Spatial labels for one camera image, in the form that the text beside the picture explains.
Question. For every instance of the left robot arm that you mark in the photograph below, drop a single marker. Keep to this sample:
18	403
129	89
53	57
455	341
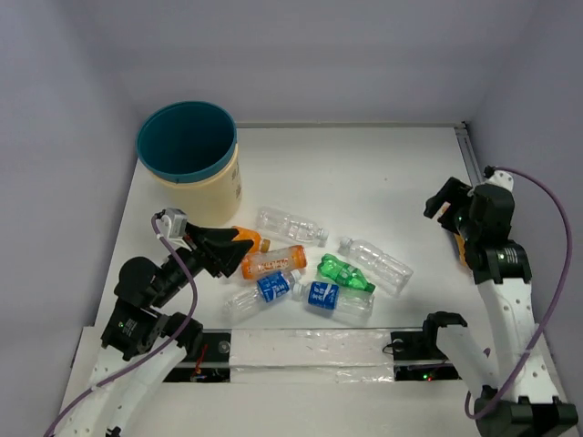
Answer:
140	345

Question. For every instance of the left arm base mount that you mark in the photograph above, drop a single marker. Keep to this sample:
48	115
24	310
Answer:
209	364

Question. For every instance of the clear bottle white cap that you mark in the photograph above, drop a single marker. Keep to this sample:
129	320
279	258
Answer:
393	274

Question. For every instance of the green plastic soda bottle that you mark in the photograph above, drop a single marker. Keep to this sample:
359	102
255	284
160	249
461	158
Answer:
344	274

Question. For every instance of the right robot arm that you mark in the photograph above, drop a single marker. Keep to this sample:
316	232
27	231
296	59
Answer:
509	390

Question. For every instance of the teal and cream bin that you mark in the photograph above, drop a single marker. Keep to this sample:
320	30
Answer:
191	149

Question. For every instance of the aluminium rail right edge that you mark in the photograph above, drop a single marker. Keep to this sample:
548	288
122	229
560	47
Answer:
466	148

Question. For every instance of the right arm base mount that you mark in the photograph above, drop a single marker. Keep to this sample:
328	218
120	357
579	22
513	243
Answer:
413	360

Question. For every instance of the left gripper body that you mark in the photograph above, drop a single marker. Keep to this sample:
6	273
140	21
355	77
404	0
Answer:
200	250

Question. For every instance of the clear crushed plastic bottle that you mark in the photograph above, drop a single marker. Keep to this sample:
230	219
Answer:
290	227

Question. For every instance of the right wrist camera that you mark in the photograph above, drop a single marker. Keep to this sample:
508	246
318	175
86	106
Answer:
497	177

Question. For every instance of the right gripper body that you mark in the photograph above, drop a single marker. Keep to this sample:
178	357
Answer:
462	221

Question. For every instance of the blue label bottle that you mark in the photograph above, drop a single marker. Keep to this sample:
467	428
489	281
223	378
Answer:
331	301
265	293

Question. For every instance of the small orange juice bottle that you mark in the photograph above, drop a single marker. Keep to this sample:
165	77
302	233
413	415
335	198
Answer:
259	243

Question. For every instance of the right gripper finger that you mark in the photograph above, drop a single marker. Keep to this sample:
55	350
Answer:
447	217
454	192

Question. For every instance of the orange label tea bottle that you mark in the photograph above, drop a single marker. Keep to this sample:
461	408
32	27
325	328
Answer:
257	265

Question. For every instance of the yellow label clear bottle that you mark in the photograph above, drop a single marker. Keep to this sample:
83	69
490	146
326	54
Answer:
460	247

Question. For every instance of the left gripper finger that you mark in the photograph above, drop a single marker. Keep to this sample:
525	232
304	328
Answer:
199	237
223	258

